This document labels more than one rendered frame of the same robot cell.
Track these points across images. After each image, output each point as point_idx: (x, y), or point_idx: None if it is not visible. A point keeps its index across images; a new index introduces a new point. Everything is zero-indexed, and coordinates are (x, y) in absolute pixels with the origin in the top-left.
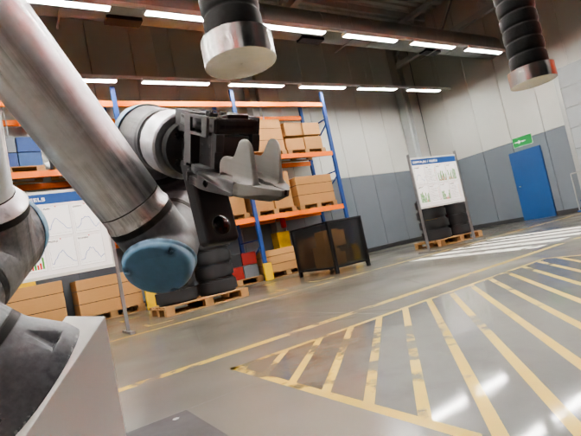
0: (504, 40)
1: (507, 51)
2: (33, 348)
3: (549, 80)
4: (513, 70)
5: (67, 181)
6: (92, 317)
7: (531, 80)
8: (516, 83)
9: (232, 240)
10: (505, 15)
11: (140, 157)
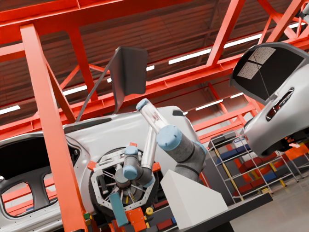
0: (105, 186)
1: (105, 187)
2: None
3: (104, 194)
4: (107, 190)
5: (153, 161)
6: (162, 179)
7: (107, 192)
8: (108, 191)
9: (137, 186)
10: (105, 183)
11: (138, 160)
